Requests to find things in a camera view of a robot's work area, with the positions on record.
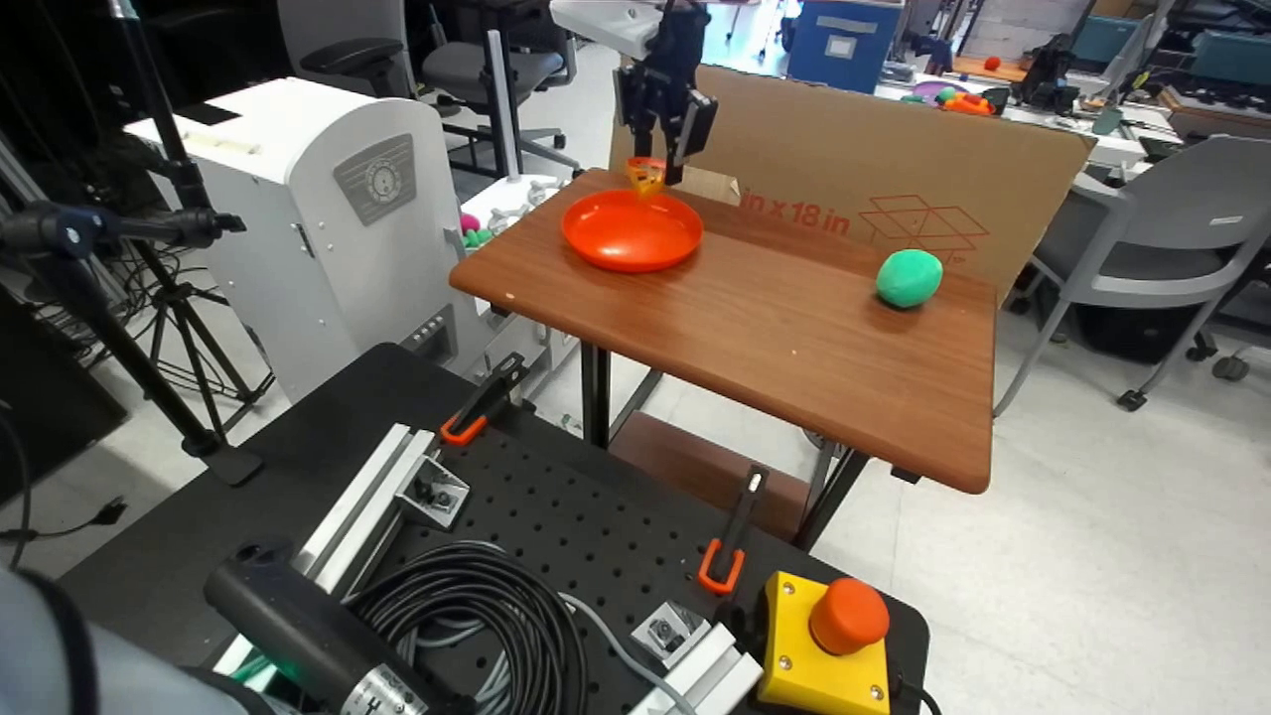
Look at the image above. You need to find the black coiled cable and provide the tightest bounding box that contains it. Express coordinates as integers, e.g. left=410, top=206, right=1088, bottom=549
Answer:
left=347, top=540, right=589, bottom=715

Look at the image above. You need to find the orange handled black clamp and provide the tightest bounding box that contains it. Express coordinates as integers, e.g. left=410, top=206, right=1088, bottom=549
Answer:
left=432, top=348, right=532, bottom=451
left=695, top=463, right=773, bottom=599

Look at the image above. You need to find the metal table frame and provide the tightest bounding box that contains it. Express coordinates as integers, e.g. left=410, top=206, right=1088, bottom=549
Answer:
left=577, top=337, right=928, bottom=556

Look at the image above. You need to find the black perforated base board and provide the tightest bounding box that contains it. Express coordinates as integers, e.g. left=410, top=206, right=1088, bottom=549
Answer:
left=56, top=337, right=932, bottom=715

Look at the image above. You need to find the toy pizza slice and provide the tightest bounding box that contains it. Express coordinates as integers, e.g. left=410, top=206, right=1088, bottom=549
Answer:
left=625, top=153, right=673, bottom=198

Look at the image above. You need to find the yellow emergency stop button box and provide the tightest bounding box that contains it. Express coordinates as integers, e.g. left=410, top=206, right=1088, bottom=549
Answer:
left=756, top=566, right=896, bottom=715

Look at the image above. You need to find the green ball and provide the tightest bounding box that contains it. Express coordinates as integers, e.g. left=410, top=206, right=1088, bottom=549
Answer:
left=871, top=246, right=951, bottom=315

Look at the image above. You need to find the black tripod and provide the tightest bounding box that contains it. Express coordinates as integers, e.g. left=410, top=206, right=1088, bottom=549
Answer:
left=75, top=0, right=286, bottom=462

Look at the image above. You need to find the black camera boom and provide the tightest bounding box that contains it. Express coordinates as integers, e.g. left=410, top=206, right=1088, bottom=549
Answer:
left=0, top=198, right=252, bottom=267

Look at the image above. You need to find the aluminium extrusion rail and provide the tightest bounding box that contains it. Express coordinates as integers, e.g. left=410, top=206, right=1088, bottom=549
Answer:
left=213, top=419, right=477, bottom=679
left=625, top=599, right=769, bottom=715

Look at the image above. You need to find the black office chair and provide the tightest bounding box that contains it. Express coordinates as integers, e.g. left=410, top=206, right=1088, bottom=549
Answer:
left=294, top=0, right=418, bottom=99
left=418, top=0, right=589, bottom=177

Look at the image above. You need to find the orange plastic plate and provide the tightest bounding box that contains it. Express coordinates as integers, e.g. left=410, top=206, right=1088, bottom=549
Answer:
left=560, top=187, right=707, bottom=276

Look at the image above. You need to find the brown wooden base board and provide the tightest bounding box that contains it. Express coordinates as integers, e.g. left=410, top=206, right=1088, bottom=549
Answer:
left=606, top=407, right=826, bottom=544

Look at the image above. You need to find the black desk device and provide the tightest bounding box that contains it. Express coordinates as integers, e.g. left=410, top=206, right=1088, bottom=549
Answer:
left=1015, top=30, right=1086, bottom=120

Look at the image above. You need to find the brown cardboard sheet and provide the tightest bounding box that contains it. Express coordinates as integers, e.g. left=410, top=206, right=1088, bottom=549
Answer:
left=606, top=63, right=1100, bottom=316

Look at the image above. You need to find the black cylindrical handle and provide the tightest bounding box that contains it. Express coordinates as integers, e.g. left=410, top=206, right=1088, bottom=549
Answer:
left=201, top=550, right=438, bottom=715

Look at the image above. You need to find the blue box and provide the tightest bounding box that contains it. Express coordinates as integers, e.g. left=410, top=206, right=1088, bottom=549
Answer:
left=786, top=0, right=906, bottom=99

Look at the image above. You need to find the grey rounded housing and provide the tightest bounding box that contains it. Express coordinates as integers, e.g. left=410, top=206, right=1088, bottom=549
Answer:
left=0, top=564, right=102, bottom=715

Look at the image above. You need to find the grey chair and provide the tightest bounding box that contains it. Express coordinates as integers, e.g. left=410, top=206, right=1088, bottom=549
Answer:
left=989, top=132, right=1271, bottom=415

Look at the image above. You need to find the white cabinet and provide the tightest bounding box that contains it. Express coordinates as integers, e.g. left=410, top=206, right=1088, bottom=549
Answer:
left=122, top=76, right=557, bottom=407

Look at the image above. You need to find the black floor cable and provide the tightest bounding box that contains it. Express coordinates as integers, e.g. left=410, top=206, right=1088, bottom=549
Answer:
left=0, top=393, right=132, bottom=549

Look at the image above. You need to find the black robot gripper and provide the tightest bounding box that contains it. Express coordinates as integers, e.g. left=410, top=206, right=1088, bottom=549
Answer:
left=621, top=10, right=719, bottom=187

